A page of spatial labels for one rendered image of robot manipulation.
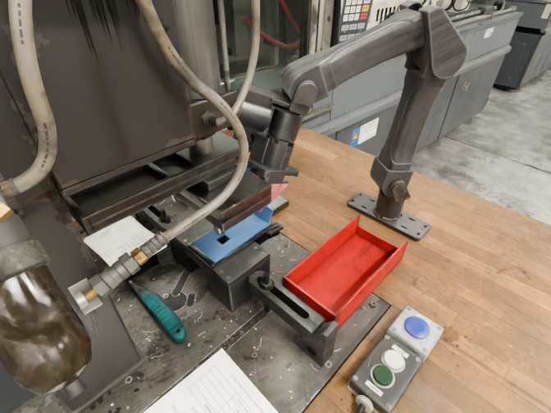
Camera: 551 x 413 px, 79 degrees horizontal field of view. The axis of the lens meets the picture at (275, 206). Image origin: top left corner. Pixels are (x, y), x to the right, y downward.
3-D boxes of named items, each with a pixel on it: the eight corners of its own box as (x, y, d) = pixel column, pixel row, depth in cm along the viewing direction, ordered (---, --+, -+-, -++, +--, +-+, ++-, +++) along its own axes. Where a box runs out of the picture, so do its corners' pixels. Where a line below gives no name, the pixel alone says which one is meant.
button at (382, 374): (393, 380, 50) (397, 374, 49) (384, 394, 49) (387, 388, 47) (377, 366, 52) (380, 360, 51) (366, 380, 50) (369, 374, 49)
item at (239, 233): (275, 220, 68) (274, 209, 66) (214, 264, 60) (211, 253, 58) (251, 206, 72) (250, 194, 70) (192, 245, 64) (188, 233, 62)
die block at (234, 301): (270, 282, 67) (270, 256, 63) (232, 313, 62) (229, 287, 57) (210, 234, 78) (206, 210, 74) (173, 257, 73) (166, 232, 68)
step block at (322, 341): (332, 354, 55) (339, 324, 50) (321, 367, 54) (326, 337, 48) (302, 329, 59) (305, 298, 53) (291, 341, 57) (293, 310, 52)
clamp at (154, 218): (186, 247, 75) (178, 213, 69) (173, 255, 73) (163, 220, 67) (152, 217, 83) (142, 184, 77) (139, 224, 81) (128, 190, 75)
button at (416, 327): (431, 332, 57) (434, 325, 55) (421, 347, 54) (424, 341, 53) (409, 317, 59) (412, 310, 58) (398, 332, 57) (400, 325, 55)
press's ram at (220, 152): (275, 213, 57) (276, 13, 38) (132, 307, 42) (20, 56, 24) (211, 174, 67) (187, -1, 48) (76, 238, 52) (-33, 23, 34)
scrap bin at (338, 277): (402, 260, 72) (408, 240, 68) (332, 337, 58) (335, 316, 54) (354, 233, 79) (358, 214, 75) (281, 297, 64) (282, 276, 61)
